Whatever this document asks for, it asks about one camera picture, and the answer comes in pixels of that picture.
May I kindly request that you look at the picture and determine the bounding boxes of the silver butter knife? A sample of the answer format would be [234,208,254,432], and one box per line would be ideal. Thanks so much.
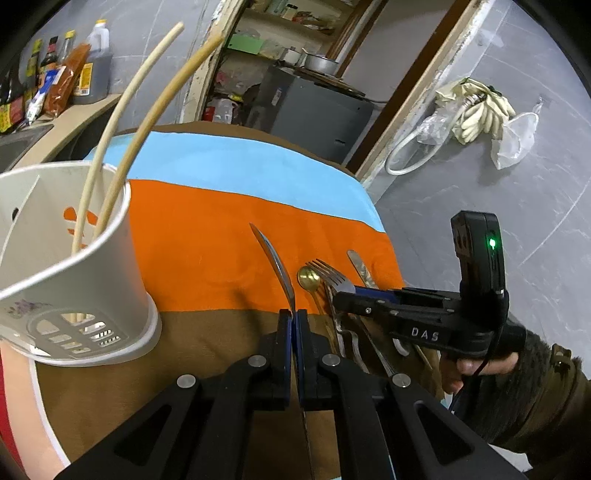
[348,250,378,289]

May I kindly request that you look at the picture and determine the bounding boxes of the silver fork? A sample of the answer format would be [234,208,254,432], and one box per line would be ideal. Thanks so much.
[304,257,371,375]

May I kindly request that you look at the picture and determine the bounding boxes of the gold spoon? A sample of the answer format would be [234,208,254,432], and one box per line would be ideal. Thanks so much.
[297,266,341,353]

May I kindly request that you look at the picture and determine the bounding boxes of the silver spoon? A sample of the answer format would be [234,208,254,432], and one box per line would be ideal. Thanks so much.
[249,223,297,315]

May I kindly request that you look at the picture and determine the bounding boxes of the white plastic utensil holder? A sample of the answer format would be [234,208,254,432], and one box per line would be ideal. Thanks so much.
[1,161,161,367]

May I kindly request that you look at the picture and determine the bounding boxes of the tan wooden chopstick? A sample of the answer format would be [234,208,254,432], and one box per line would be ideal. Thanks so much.
[84,22,224,240]

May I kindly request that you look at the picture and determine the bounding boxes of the right forearm dark sleeve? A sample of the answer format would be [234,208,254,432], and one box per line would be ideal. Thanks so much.
[454,331,590,466]

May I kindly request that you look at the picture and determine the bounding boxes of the right hand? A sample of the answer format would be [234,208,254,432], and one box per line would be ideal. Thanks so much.
[439,352,519,395]

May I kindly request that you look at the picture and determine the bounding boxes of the striped orange blue brown cloth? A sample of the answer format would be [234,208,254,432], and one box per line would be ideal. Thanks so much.
[37,125,405,460]

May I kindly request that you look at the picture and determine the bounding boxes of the white mesh bag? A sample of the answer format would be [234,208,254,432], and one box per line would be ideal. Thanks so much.
[491,97,544,170]

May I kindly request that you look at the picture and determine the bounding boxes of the grey cabinet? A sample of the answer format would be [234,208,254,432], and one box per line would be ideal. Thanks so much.
[245,66,374,164]

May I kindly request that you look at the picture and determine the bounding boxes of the cream rubber gloves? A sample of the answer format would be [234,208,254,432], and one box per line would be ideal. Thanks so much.
[436,77,516,145]

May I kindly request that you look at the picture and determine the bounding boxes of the metal pot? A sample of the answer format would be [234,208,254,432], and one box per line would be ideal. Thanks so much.
[303,51,339,76]

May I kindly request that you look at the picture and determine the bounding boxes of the green box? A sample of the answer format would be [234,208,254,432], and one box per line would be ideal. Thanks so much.
[228,34,263,55]

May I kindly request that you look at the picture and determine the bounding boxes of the stainless steel sink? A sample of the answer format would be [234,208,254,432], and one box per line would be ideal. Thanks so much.
[0,123,53,173]

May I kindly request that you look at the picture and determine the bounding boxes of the dark soy sauce bottle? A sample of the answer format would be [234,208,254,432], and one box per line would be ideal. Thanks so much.
[1,61,24,135]

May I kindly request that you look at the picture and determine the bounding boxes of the white hose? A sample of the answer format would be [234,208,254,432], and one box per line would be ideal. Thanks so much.
[383,98,472,177]

